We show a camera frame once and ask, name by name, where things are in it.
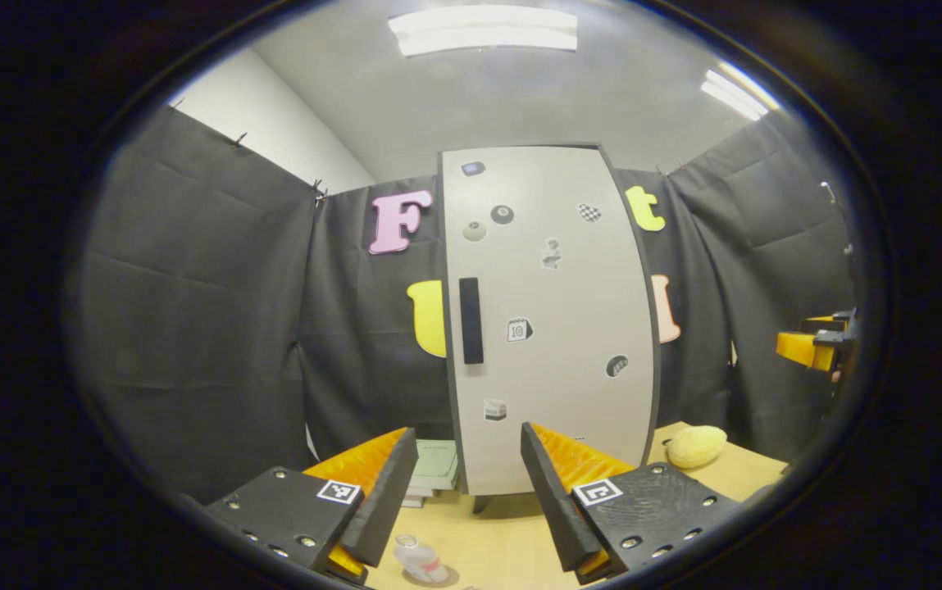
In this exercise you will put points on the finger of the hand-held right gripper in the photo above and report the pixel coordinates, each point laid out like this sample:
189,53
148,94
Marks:
798,346

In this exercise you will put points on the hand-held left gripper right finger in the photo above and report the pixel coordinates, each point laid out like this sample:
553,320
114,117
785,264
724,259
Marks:
552,500

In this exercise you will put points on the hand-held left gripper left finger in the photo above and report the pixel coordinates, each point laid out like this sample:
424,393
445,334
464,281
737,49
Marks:
384,500

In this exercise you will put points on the clear plastic bottle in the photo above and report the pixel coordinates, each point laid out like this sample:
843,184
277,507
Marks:
420,561

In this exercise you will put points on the dark grey cabinet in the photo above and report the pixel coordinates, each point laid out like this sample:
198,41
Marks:
480,501

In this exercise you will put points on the round brown coaster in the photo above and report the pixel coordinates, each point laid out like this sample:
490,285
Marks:
450,578

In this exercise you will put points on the grey cabinet door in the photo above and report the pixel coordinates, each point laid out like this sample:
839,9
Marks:
569,393

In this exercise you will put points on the white book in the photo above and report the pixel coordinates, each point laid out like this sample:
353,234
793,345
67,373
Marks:
413,501

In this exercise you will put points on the brown book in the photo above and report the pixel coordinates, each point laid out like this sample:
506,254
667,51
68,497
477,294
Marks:
419,492

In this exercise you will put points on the green book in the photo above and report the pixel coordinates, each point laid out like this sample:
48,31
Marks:
436,463

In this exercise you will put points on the black backdrop cloth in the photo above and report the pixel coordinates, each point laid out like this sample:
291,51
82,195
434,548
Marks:
200,328

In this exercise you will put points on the long ceiling light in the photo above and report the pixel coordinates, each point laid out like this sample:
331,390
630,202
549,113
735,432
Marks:
737,93
483,31

